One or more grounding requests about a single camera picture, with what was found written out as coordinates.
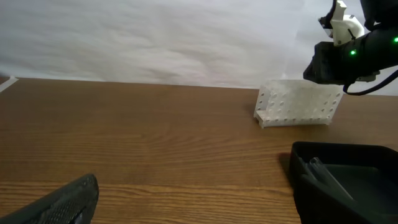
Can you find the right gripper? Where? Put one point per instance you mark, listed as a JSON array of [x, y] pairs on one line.
[[326, 65]]

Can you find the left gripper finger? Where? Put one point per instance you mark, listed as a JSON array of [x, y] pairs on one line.
[[59, 205]]

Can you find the clear test tube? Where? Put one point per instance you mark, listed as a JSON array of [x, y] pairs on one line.
[[306, 168], [329, 179]]

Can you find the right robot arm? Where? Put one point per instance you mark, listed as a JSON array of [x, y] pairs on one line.
[[376, 46]]

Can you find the white test tube rack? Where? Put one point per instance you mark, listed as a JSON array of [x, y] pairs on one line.
[[295, 102]]

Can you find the black tray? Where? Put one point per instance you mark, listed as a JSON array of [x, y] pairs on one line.
[[342, 193]]

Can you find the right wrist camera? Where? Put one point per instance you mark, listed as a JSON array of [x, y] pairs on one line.
[[343, 26]]

